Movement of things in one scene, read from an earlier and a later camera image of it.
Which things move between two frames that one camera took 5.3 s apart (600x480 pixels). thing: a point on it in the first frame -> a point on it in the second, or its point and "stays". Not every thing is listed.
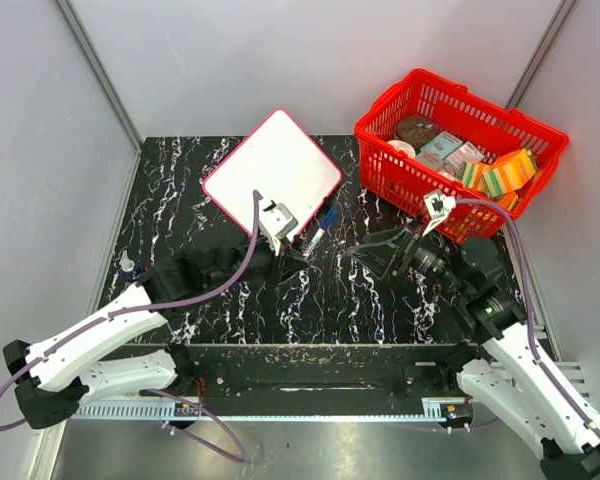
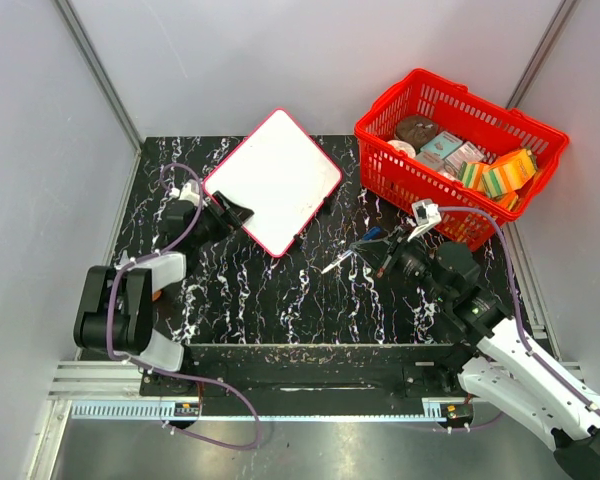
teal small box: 442,145 stays
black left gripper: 283,267 -> 233,217
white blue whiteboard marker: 329,220 -> 339,260
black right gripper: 411,242 stays
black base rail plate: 325,372 stays
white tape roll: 403,146 stays
